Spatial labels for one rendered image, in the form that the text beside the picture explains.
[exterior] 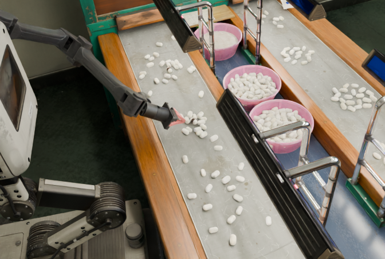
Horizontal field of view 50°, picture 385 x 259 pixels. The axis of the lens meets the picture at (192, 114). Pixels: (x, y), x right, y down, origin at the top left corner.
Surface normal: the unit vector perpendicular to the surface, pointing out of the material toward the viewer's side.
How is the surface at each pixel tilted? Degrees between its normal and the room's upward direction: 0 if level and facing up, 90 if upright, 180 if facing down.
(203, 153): 0
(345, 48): 0
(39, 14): 90
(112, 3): 90
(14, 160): 88
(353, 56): 0
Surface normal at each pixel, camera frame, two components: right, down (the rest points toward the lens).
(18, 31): 0.77, 0.60
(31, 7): 0.35, 0.61
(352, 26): -0.07, -0.74
